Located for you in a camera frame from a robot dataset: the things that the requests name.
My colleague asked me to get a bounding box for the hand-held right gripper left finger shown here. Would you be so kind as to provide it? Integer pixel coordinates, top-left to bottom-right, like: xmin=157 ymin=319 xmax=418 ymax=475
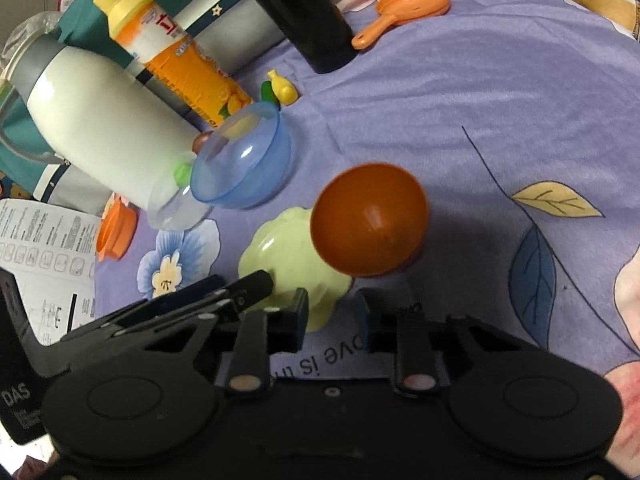
xmin=115 ymin=287 xmax=311 ymax=396

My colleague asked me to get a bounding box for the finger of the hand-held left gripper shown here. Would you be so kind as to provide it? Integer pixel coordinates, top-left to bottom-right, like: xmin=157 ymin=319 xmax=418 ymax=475
xmin=65 ymin=269 xmax=275 ymax=350
xmin=102 ymin=274 xmax=229 ymax=325

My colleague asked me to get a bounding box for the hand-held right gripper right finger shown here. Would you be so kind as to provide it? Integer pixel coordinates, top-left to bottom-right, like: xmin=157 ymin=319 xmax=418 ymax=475
xmin=354 ymin=289 xmax=532 ymax=396

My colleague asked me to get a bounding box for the pale green flower-shaped plate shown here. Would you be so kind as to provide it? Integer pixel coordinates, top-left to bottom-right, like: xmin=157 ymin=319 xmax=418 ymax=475
xmin=237 ymin=207 xmax=354 ymax=333

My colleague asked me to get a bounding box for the orange plastic bowl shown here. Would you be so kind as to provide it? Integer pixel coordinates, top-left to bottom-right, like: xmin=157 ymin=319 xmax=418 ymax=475
xmin=310 ymin=162 xmax=430 ymax=277

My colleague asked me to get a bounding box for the translucent blue plastic bowl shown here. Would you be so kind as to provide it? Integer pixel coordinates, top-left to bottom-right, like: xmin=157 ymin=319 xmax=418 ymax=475
xmin=191 ymin=101 xmax=293 ymax=210

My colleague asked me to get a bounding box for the small orange toy pot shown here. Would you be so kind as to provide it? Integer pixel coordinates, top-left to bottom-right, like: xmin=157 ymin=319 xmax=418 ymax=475
xmin=96 ymin=199 xmax=139 ymax=262

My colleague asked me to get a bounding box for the white printed instruction sheet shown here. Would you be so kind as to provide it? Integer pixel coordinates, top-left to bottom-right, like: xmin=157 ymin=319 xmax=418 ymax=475
xmin=0 ymin=199 xmax=99 ymax=349

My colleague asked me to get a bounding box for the white thermos with grey lid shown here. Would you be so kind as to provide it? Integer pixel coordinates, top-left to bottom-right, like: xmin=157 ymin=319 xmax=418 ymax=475
xmin=0 ymin=32 xmax=203 ymax=211

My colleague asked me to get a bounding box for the yellow toy banana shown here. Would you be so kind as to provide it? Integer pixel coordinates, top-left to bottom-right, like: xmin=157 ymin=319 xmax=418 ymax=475
xmin=266 ymin=70 xmax=300 ymax=106

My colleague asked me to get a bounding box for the orange juice bottle, yellow cap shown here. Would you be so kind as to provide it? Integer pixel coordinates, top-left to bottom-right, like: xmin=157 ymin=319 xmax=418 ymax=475
xmin=93 ymin=0 xmax=254 ymax=129

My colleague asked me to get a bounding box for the purple floral bed sheet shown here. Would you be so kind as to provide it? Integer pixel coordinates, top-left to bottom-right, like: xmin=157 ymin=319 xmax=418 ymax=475
xmin=94 ymin=0 xmax=640 ymax=480

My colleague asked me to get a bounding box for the black bottle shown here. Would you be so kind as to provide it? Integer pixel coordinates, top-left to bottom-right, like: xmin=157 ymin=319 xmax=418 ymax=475
xmin=222 ymin=0 xmax=357 ymax=75

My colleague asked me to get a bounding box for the orange toy pan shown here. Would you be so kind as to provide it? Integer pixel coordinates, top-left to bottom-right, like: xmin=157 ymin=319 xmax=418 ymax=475
xmin=351 ymin=0 xmax=451 ymax=51

